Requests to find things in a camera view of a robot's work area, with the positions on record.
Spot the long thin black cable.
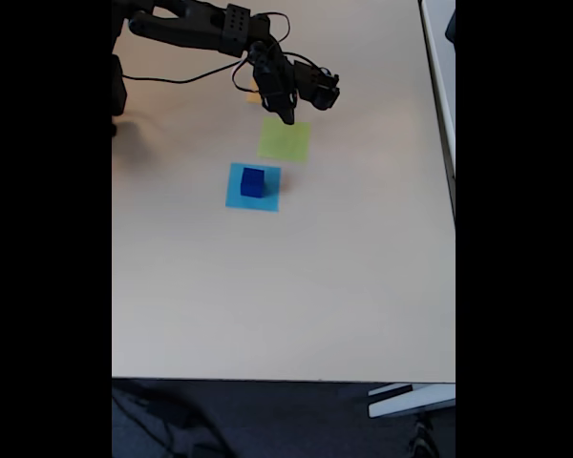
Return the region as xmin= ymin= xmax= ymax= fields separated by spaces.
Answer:
xmin=122 ymin=52 xmax=257 ymax=94

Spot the black floor cable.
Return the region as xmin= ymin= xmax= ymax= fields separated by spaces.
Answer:
xmin=112 ymin=381 xmax=230 ymax=458
xmin=408 ymin=412 xmax=443 ymax=458

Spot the green paper square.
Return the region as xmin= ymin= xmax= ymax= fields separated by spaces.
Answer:
xmin=257 ymin=116 xmax=312 ymax=164

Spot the orange paper square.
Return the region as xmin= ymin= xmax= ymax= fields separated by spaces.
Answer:
xmin=244 ymin=77 xmax=263 ymax=105

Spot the light blue paper square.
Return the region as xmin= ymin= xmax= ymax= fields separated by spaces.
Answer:
xmin=223 ymin=161 xmax=282 ymax=214

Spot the white table foot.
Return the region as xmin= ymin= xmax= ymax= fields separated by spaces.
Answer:
xmin=367 ymin=383 xmax=456 ymax=420

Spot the black camera cable loop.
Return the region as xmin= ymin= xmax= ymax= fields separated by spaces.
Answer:
xmin=262 ymin=11 xmax=333 ymax=75

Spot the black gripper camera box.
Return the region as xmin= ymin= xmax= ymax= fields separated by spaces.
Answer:
xmin=290 ymin=59 xmax=341 ymax=112

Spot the medium blue cube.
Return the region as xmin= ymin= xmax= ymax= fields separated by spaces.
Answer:
xmin=240 ymin=166 xmax=265 ymax=198

